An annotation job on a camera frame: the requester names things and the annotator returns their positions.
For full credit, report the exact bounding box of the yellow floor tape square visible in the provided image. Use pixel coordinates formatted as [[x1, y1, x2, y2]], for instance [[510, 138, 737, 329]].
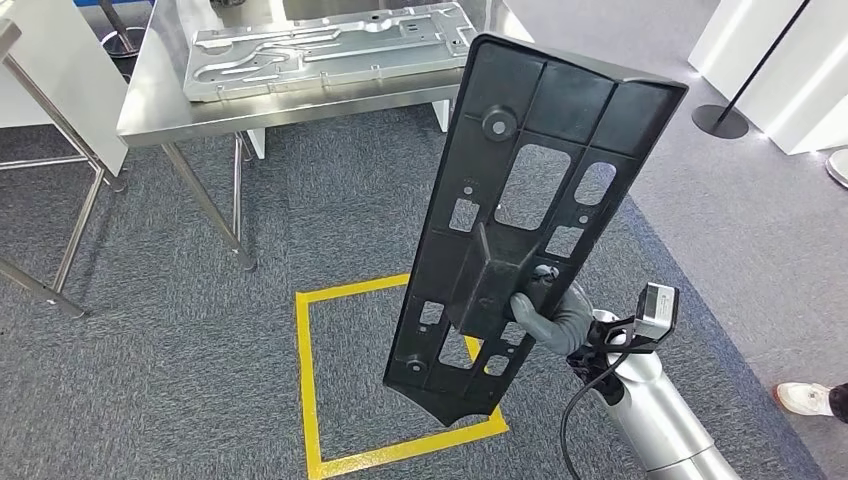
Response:
[[294, 272, 511, 480]]

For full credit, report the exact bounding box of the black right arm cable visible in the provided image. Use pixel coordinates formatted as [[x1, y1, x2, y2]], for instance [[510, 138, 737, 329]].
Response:
[[559, 331, 639, 480]]

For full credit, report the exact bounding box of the black plastic car part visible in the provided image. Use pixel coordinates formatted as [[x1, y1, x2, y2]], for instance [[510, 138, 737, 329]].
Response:
[[382, 33, 690, 429]]

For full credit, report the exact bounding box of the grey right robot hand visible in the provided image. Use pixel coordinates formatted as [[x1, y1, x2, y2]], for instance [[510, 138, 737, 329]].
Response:
[[508, 264, 596, 358]]

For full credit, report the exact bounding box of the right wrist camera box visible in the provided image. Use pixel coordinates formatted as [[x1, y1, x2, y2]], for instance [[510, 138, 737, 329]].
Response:
[[586, 282, 681, 359]]

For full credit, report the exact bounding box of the round stand base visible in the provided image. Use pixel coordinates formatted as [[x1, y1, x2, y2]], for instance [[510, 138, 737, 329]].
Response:
[[824, 147, 848, 191]]

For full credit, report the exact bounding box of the steel frame table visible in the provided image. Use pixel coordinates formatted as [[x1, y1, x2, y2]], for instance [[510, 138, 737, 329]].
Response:
[[0, 18, 128, 321]]

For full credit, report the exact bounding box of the grey metal fixture plate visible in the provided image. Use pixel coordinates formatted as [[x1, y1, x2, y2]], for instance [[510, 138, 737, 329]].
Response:
[[182, 1, 480, 105]]

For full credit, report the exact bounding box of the person's white shoe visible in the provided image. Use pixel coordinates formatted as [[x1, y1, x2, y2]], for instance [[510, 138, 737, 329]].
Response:
[[773, 381, 835, 419]]

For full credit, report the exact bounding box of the white display plinth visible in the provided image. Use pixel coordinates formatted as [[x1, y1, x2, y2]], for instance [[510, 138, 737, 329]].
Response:
[[687, 0, 848, 158]]

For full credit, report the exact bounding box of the steel workbench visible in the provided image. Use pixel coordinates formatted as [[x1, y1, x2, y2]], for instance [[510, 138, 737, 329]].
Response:
[[115, 0, 539, 274]]

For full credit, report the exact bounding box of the person's leg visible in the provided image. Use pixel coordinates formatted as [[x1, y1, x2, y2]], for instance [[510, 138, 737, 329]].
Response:
[[828, 382, 848, 426]]

